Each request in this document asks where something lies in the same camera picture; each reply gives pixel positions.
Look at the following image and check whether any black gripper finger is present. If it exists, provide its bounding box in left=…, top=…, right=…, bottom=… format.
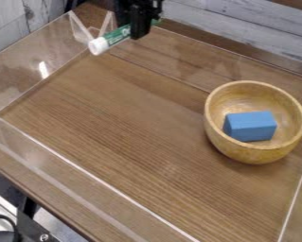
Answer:
left=129, top=7, right=151, bottom=40
left=115, top=9, right=129, bottom=26

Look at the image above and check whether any clear acrylic corner bracket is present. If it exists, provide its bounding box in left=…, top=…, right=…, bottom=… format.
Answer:
left=68, top=10, right=116, bottom=45

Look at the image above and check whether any green Expo marker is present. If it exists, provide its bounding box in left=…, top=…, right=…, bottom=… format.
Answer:
left=86, top=18, right=163, bottom=57

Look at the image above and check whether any black metal table frame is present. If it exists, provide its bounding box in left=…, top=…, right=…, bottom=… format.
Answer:
left=0, top=175, right=60, bottom=242

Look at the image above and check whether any blue rectangular block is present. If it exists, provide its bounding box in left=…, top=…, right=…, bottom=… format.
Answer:
left=222, top=112, right=276, bottom=142

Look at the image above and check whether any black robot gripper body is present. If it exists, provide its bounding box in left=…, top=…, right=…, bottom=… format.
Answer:
left=113, top=0, right=164, bottom=19

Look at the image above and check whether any brown wooden bowl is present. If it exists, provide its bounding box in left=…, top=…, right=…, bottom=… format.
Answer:
left=203, top=80, right=302, bottom=164

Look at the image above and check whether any black cable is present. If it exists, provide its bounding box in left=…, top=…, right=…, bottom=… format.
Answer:
left=0, top=213, right=21, bottom=242

